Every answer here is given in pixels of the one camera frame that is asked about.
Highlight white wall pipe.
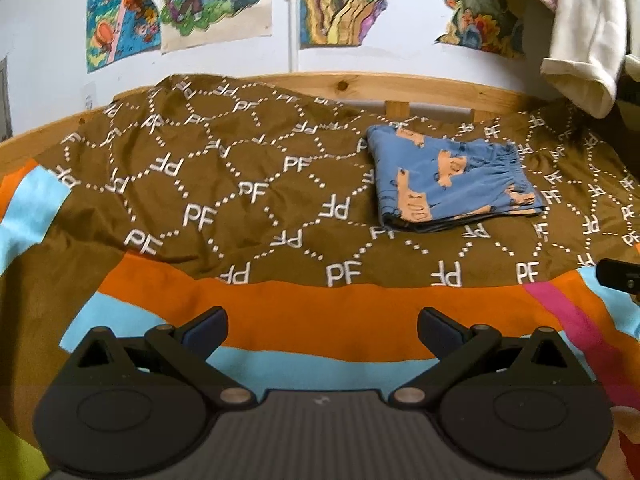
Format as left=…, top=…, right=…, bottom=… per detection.
left=287, top=0, right=302, bottom=74

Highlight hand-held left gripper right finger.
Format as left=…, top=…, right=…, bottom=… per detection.
left=390, top=307, right=581, bottom=409

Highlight white hanging cloth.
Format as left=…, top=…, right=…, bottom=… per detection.
left=540, top=0, right=640, bottom=118

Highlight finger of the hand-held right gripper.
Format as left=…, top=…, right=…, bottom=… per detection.
left=597, top=257, right=640, bottom=297

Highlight blue orange wall poster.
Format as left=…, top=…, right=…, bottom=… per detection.
left=86, top=0, right=167, bottom=74

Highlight yellow purple wall poster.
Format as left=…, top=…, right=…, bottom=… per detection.
left=300, top=0, right=427, bottom=52

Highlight green figure wall poster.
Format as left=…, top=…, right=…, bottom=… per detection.
left=159, top=0, right=274, bottom=55

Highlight brown patterned blanket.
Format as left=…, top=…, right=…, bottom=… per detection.
left=0, top=74, right=640, bottom=480

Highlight wooden bed frame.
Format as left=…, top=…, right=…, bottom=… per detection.
left=0, top=71, right=556, bottom=167

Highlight dark green wall poster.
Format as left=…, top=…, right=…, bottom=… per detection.
left=424, top=0, right=527, bottom=59

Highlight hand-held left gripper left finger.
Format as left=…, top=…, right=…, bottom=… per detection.
left=70, top=306, right=259, bottom=408

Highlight blue printed pants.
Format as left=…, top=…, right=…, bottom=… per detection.
left=366, top=124, right=549, bottom=235

